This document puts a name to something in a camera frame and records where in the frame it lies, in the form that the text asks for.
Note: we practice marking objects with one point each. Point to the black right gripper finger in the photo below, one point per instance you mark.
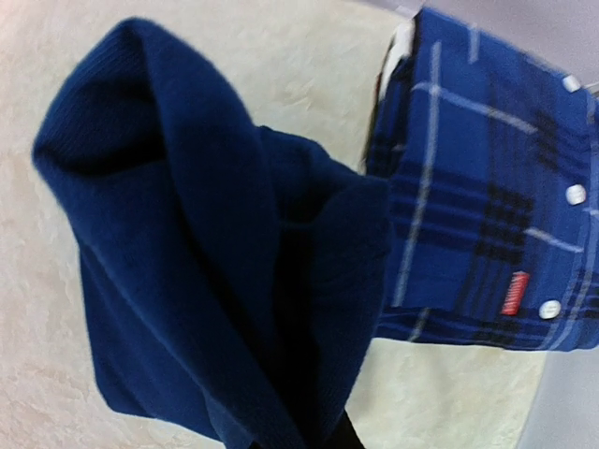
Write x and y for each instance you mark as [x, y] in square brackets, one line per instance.
[344, 435]

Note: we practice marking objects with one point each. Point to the solid blue garment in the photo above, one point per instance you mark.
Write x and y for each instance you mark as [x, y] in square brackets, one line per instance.
[232, 275]

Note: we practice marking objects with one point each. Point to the blue plaid flannel shirt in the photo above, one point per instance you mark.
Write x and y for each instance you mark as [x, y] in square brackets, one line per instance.
[491, 157]

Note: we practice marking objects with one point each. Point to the folded red white shirt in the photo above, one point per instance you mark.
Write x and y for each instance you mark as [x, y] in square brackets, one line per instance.
[367, 155]

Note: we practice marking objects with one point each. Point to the folded white cartoon t-shirt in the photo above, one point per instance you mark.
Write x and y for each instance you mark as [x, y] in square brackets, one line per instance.
[400, 46]

